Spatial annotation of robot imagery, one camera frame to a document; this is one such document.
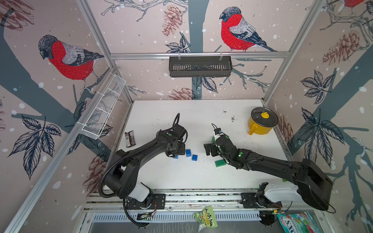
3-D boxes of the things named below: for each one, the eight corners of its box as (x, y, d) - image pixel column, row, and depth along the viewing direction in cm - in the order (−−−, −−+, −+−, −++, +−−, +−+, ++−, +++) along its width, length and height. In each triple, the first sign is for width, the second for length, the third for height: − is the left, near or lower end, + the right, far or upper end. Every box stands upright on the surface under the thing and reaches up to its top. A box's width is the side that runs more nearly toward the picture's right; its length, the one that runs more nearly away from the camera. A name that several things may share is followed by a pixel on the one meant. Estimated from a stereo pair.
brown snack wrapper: (127, 147, 97) (126, 145, 95) (125, 134, 104) (124, 132, 102) (136, 144, 99) (135, 142, 97) (133, 132, 106) (132, 130, 104)
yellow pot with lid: (248, 136, 101) (255, 125, 90) (243, 118, 111) (248, 106, 101) (273, 136, 100) (282, 125, 90) (265, 118, 111) (272, 106, 101)
